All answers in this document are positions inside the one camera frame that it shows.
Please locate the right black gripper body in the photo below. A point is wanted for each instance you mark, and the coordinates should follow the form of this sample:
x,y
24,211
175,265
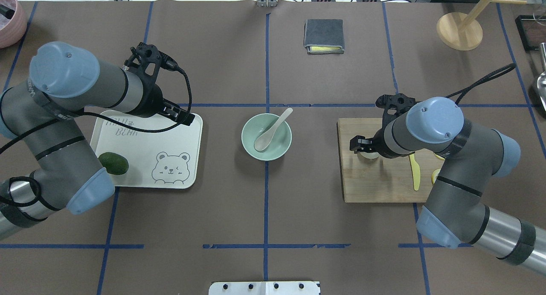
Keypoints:
x,y
377,144

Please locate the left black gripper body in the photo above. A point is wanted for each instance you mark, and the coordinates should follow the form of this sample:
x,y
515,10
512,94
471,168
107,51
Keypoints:
x,y
152,101

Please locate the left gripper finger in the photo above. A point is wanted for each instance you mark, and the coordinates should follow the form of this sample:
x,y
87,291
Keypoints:
x,y
179,115

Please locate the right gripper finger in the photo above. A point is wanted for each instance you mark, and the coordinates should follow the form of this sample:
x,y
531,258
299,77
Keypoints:
x,y
360,144

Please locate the white steamed bun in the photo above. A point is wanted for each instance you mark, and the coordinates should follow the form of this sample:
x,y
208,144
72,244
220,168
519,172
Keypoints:
x,y
370,155

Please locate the white ceramic spoon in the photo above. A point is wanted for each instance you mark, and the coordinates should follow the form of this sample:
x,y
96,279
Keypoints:
x,y
263,141

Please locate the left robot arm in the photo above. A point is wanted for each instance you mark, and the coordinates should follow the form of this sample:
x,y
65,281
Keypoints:
x,y
42,110

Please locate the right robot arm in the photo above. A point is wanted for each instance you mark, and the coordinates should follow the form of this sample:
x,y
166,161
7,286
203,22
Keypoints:
x,y
453,213

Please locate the light green bowl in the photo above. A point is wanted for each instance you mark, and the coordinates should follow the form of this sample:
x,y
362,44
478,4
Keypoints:
x,y
259,124

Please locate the pink ribbed bowl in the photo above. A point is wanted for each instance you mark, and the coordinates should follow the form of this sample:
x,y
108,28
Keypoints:
x,y
12,30

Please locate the bamboo cutting board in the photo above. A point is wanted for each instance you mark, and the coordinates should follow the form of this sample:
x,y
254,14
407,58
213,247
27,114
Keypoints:
x,y
381,179

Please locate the cream bear tray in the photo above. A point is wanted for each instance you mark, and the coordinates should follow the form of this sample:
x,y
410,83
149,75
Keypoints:
x,y
156,160

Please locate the yellow plastic knife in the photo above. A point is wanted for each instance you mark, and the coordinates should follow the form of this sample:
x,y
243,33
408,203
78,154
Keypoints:
x,y
416,172

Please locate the lemon slice upper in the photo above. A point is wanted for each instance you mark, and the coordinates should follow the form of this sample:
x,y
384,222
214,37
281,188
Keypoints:
x,y
435,175

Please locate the dark green avocado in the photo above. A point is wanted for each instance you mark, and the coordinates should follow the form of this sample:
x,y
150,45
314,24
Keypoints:
x,y
114,163

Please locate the yellow sponge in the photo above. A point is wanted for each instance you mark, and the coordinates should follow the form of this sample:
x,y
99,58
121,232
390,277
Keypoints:
x,y
320,49

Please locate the grey folded cloth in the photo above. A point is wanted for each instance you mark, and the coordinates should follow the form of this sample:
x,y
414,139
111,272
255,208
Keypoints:
x,y
325,33

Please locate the wooden mug tree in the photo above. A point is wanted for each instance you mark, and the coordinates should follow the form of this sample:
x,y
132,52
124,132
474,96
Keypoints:
x,y
461,31

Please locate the metal scoop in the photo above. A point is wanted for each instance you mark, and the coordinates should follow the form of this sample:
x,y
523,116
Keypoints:
x,y
541,80

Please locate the black framed tray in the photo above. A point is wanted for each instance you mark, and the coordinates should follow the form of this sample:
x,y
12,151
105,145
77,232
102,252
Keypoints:
x,y
532,31

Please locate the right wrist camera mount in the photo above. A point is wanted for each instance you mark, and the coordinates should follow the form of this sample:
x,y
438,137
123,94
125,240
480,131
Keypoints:
x,y
394,106

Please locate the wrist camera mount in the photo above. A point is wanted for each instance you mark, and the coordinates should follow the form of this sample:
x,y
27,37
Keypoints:
x,y
394,106
146,61

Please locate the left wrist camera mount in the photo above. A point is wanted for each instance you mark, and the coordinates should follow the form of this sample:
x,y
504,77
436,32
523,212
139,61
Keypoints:
x,y
146,61

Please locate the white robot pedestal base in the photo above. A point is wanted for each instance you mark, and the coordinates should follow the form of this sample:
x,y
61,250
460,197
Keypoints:
x,y
265,288

